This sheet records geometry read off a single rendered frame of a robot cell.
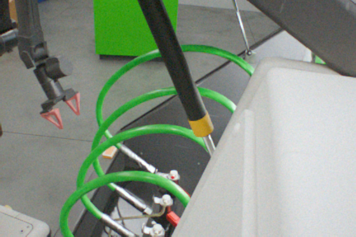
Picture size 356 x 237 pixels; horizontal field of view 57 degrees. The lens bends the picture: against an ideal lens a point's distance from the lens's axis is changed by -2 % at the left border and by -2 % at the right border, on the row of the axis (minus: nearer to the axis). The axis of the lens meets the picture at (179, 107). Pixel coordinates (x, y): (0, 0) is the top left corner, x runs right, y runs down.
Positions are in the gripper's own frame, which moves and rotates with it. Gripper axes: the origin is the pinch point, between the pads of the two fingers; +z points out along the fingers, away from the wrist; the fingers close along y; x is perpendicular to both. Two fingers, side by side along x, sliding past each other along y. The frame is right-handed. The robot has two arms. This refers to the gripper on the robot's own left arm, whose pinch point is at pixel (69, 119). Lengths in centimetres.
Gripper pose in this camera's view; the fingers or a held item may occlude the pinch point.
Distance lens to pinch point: 118.7
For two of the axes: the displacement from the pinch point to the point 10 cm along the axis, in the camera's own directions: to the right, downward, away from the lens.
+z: 3.6, 8.7, 3.4
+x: -8.8, 1.9, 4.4
